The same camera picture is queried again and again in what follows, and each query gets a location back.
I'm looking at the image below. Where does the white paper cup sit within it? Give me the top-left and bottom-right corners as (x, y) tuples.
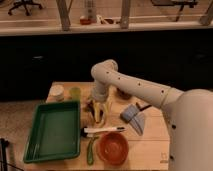
(50, 85), (64, 101)

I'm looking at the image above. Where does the white handled brush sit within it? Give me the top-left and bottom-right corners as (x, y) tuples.
(81, 127), (125, 137)

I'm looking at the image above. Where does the black handled utensil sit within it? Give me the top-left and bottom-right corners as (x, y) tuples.
(136, 103), (152, 111)

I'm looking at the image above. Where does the green plastic tray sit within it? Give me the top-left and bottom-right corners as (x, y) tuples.
(23, 101), (81, 163)

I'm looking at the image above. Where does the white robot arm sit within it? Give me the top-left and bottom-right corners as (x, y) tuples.
(91, 59), (213, 171)

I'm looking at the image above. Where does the grey blue cloth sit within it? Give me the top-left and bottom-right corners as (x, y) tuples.
(120, 105), (145, 136)

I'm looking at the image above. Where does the red white object on shelf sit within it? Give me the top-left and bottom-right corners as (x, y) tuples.
(80, 0), (97, 25)

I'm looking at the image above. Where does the green handled tool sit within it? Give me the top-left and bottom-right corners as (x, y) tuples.
(87, 136), (98, 165)

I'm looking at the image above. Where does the black office chair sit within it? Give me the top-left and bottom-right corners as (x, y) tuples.
(8, 0), (43, 16)

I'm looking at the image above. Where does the orange bowl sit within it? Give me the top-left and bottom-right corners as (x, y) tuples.
(96, 132), (129, 166)

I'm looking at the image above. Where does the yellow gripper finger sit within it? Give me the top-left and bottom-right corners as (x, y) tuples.
(104, 100), (112, 122)
(93, 101), (101, 123)

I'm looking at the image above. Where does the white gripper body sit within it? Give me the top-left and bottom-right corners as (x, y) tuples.
(91, 80), (109, 102)

